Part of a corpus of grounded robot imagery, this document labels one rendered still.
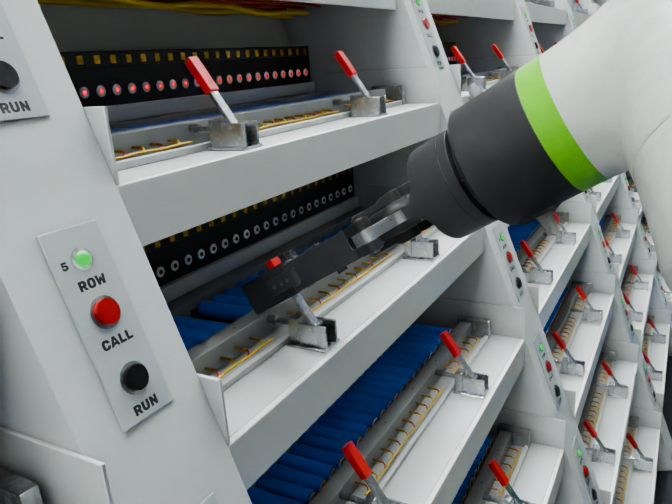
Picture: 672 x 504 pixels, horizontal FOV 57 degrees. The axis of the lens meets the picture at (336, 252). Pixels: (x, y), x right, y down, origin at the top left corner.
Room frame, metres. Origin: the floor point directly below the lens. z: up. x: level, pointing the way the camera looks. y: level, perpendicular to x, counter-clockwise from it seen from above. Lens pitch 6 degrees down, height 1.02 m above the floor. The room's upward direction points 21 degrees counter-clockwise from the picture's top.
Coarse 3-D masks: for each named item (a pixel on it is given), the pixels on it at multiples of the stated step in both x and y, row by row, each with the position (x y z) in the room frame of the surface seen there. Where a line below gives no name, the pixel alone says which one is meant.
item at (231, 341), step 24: (360, 264) 0.74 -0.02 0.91; (312, 288) 0.64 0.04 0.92; (264, 312) 0.57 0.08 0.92; (288, 312) 0.60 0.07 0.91; (216, 336) 0.53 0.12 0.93; (240, 336) 0.54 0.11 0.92; (264, 336) 0.57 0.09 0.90; (192, 360) 0.49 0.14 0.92; (216, 360) 0.51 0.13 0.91; (240, 360) 0.51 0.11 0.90
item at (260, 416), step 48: (384, 192) 0.98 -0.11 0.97; (288, 240) 0.81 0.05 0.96; (480, 240) 0.90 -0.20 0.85; (192, 288) 0.66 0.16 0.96; (336, 288) 0.69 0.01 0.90; (384, 288) 0.68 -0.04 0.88; (432, 288) 0.73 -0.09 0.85; (384, 336) 0.62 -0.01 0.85; (240, 384) 0.49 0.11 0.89; (288, 384) 0.48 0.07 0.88; (336, 384) 0.53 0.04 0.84; (240, 432) 0.42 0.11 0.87; (288, 432) 0.47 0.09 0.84
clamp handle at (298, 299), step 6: (276, 258) 0.56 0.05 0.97; (270, 264) 0.55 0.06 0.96; (276, 264) 0.55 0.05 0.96; (300, 294) 0.56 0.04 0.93; (294, 300) 0.55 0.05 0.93; (300, 300) 0.55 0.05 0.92; (300, 306) 0.55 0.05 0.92; (306, 306) 0.55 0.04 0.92; (306, 312) 0.55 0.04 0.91; (312, 312) 0.55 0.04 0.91; (306, 318) 0.55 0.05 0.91; (312, 318) 0.55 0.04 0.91; (312, 324) 0.54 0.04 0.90
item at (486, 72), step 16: (448, 48) 1.50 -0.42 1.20; (496, 48) 1.35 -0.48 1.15; (464, 64) 1.13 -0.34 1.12; (480, 64) 1.56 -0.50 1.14; (496, 64) 1.54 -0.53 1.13; (512, 64) 1.52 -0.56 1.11; (464, 80) 1.13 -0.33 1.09; (480, 80) 1.12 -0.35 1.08; (496, 80) 1.34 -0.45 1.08; (464, 96) 1.01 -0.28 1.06
